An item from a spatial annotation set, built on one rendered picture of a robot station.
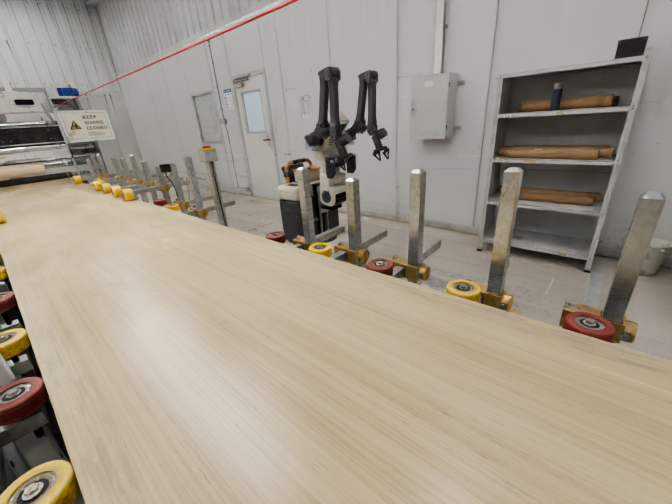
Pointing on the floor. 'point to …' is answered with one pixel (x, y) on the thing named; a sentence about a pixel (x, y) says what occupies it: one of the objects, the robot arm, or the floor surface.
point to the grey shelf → (543, 222)
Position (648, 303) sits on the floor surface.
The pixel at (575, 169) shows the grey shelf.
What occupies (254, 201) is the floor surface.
